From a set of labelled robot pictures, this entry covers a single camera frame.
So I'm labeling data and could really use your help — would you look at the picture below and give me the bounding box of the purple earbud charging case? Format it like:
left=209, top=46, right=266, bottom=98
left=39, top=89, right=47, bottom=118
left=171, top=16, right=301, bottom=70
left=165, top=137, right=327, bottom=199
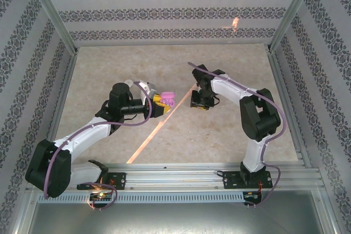
left=160, top=91, right=177, bottom=108

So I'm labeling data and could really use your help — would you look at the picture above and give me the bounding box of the grey metal panel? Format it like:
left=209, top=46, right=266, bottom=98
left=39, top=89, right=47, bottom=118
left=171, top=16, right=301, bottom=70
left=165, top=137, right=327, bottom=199
left=26, top=201, right=334, bottom=234

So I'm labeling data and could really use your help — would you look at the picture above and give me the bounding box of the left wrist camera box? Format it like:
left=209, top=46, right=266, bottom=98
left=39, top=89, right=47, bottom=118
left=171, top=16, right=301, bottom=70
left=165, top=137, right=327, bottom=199
left=138, top=79, right=159, bottom=99

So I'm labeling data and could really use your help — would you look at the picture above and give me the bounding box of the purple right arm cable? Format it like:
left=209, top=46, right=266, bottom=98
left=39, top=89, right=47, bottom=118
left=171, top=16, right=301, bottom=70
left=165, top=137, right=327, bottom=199
left=188, top=62, right=286, bottom=209

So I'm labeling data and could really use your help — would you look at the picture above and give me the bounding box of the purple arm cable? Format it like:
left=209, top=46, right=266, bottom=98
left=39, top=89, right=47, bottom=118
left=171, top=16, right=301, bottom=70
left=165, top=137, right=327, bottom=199
left=188, top=62, right=286, bottom=209
left=43, top=80, right=154, bottom=210

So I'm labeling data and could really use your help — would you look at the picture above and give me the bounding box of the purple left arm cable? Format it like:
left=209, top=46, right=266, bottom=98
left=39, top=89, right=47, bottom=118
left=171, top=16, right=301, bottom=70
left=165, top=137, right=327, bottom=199
left=43, top=80, right=154, bottom=210

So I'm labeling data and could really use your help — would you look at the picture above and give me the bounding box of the aluminium side rail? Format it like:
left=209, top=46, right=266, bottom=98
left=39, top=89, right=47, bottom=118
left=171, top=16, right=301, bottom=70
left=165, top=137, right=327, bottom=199
left=268, top=50, right=313, bottom=169
left=37, top=49, right=80, bottom=172

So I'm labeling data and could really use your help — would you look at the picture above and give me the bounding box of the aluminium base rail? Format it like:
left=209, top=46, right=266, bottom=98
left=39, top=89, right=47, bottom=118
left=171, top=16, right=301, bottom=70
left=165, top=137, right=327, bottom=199
left=26, top=162, right=322, bottom=191

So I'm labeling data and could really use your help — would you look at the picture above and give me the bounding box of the slotted grey cable duct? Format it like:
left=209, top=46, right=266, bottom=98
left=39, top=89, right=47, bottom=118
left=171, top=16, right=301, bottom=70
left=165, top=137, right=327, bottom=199
left=37, top=192, right=245, bottom=204

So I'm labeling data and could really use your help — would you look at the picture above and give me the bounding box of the aluminium frame post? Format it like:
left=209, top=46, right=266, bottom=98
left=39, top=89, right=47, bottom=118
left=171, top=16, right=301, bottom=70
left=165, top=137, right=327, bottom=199
left=23, top=0, right=80, bottom=55
left=266, top=0, right=322, bottom=54

